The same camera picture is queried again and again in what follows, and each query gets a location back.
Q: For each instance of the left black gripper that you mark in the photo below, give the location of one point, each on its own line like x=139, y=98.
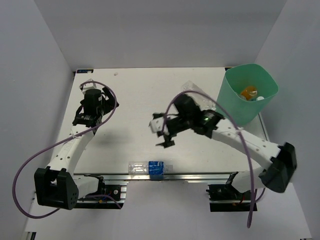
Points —
x=110, y=103

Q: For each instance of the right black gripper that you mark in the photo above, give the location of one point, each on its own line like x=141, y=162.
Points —
x=167, y=139

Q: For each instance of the clear bottle dark blue label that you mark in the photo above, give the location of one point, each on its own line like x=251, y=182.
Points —
x=152, y=168

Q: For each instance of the orange juice bottle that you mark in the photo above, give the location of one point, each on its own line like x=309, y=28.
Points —
x=249, y=92

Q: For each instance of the clear bottle blue green label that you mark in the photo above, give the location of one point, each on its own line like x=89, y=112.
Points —
x=259, y=98

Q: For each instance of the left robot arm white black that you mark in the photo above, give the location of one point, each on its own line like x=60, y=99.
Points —
x=56, y=185

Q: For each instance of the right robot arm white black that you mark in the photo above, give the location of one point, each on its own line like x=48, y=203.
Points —
x=277, y=163

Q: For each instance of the green plastic bin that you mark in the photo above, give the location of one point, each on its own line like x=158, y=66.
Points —
x=235, y=80

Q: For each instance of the large clear square bottle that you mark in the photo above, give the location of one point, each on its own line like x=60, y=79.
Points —
x=203, y=102

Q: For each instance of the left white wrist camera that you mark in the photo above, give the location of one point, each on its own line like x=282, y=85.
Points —
x=87, y=85

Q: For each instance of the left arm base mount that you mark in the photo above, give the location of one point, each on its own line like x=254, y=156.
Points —
x=110, y=194

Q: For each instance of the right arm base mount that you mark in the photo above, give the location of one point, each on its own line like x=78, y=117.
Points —
x=224, y=198

